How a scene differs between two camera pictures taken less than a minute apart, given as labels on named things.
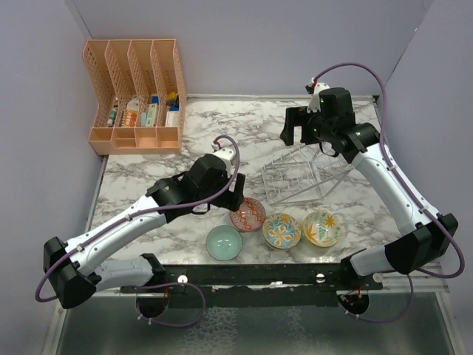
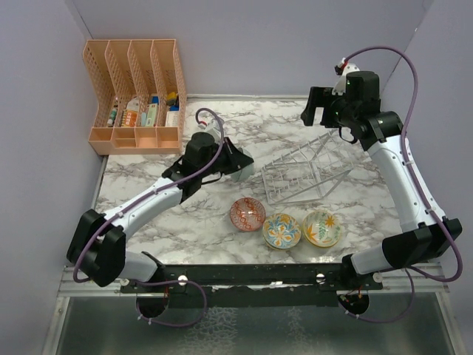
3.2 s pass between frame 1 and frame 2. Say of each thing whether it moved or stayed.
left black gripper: moved
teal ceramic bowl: moved
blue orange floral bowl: stayed
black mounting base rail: stayed
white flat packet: stayed
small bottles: stayed
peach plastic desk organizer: stayed
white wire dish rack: stayed
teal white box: stayed
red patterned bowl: stayed
